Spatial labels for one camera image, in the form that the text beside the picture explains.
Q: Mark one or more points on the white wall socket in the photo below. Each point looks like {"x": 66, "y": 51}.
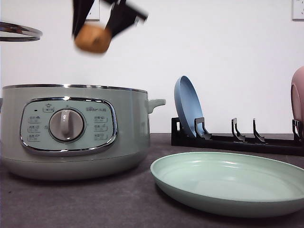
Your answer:
{"x": 94, "y": 13}
{"x": 298, "y": 10}

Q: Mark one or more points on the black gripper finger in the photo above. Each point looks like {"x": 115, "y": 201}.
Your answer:
{"x": 122, "y": 16}
{"x": 80, "y": 10}

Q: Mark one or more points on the pink plate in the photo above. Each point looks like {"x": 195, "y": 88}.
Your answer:
{"x": 297, "y": 95}

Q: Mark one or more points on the black plate rack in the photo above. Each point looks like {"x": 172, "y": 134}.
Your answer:
{"x": 237, "y": 141}

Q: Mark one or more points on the green electric steamer pot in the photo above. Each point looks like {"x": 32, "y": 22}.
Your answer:
{"x": 64, "y": 132}

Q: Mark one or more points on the white wall socket right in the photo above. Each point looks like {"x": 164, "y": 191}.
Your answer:
{"x": 298, "y": 10}

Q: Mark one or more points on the white wall socket left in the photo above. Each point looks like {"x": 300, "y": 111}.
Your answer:
{"x": 94, "y": 13}

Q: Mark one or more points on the blue plate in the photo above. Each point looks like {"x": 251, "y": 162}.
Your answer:
{"x": 188, "y": 103}

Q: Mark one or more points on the brown potato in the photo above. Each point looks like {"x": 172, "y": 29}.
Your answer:
{"x": 92, "y": 38}

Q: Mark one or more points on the glass steamer lid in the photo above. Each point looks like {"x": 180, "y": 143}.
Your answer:
{"x": 20, "y": 29}

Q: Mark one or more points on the green plate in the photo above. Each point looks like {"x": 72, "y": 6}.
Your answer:
{"x": 227, "y": 184}

